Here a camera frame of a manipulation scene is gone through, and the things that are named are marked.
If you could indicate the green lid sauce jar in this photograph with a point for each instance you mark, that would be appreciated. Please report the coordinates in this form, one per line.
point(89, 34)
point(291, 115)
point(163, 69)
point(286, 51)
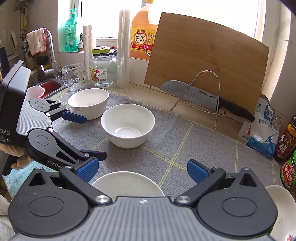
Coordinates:
point(288, 173)

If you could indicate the kitchen knife black handle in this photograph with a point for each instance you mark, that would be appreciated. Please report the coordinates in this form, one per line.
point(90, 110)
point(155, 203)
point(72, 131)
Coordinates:
point(204, 99)

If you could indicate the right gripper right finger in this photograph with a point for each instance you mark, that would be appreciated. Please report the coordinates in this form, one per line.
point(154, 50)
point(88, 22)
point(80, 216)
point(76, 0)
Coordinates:
point(207, 180)

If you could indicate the teal towel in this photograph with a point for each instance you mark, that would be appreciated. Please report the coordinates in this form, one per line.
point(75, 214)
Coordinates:
point(16, 178)

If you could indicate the orange cooking wine jug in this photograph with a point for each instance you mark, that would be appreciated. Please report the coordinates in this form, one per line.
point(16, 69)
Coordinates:
point(144, 25)

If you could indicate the white bowl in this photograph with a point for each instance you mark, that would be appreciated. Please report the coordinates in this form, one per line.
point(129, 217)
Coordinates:
point(91, 103)
point(128, 125)

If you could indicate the green dish soap bottle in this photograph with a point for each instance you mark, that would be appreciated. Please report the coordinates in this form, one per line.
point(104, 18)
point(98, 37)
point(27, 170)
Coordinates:
point(71, 44)

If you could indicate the white bag roll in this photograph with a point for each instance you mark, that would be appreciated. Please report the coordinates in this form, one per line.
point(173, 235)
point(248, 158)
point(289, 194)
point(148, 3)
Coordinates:
point(88, 41)

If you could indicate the pink striped cloth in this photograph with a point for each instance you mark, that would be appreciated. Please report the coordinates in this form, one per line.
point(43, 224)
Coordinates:
point(37, 41)

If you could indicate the salt bag blue white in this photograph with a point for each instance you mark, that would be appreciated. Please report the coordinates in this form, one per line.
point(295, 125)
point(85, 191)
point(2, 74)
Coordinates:
point(261, 134)

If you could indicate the plastic wrap roll tall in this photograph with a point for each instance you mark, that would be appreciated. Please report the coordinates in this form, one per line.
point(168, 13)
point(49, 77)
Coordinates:
point(123, 49)

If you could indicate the grey dish mat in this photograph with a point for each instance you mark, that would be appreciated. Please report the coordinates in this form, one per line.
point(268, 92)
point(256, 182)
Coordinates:
point(177, 137)

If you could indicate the dark vinegar bottle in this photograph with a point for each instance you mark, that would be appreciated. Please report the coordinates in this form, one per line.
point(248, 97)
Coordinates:
point(286, 142)

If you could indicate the stacked white bowls right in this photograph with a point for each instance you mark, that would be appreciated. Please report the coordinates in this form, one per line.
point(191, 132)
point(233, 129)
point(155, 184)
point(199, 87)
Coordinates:
point(284, 227)

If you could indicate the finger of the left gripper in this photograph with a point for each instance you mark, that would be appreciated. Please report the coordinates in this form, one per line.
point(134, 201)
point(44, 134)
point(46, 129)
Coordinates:
point(62, 112)
point(64, 152)

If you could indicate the glass jar with lid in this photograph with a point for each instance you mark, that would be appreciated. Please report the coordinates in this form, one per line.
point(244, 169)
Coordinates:
point(103, 66)

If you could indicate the bamboo cutting board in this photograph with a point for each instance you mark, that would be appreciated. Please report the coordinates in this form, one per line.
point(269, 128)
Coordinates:
point(210, 56)

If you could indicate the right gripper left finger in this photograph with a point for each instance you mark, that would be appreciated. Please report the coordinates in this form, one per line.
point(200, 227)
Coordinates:
point(77, 179)

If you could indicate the red basin in sink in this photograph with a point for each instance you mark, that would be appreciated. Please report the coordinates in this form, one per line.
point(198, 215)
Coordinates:
point(50, 86)

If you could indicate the clear glass cup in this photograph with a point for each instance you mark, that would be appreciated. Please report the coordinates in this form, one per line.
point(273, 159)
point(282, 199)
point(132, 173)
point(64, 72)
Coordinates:
point(73, 76)

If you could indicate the steel faucet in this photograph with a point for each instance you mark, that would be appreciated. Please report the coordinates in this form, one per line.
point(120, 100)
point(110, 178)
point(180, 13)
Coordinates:
point(53, 71)

